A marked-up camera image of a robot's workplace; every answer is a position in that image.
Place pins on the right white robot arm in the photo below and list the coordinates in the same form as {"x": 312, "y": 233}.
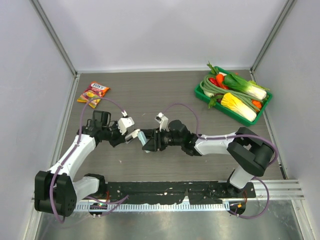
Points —
{"x": 252, "y": 154}

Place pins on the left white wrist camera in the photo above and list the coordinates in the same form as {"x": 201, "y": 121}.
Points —
{"x": 124, "y": 123}

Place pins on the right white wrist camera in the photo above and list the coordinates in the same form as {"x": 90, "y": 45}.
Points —
{"x": 162, "y": 120}

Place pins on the yellow napa cabbage toy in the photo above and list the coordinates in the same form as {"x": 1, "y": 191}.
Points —
{"x": 236, "y": 105}

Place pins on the small orange carrot toy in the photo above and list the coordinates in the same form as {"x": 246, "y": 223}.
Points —
{"x": 256, "y": 104}

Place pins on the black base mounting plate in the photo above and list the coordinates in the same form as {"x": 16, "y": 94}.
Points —
{"x": 174, "y": 192}

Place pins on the orange candy bag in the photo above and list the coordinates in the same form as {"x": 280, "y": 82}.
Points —
{"x": 93, "y": 91}

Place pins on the light blue small stapler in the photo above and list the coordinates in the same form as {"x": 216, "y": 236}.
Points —
{"x": 142, "y": 138}

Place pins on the white slotted cable duct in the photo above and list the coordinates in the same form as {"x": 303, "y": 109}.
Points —
{"x": 124, "y": 208}

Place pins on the green plastic tray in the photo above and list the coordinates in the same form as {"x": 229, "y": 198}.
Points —
{"x": 213, "y": 100}

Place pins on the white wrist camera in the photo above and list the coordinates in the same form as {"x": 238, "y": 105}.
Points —
{"x": 162, "y": 120}
{"x": 124, "y": 123}

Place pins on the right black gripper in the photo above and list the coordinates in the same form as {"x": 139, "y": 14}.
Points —
{"x": 153, "y": 144}

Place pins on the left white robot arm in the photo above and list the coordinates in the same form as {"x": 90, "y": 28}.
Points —
{"x": 55, "y": 191}

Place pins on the red chili pepper toy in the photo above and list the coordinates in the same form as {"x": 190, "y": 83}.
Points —
{"x": 214, "y": 81}

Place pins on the green long beans toy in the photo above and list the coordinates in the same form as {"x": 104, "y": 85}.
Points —
{"x": 209, "y": 87}

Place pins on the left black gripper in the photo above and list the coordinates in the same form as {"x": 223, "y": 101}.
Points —
{"x": 120, "y": 138}

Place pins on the green bok choy toy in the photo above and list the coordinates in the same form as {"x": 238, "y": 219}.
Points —
{"x": 244, "y": 86}

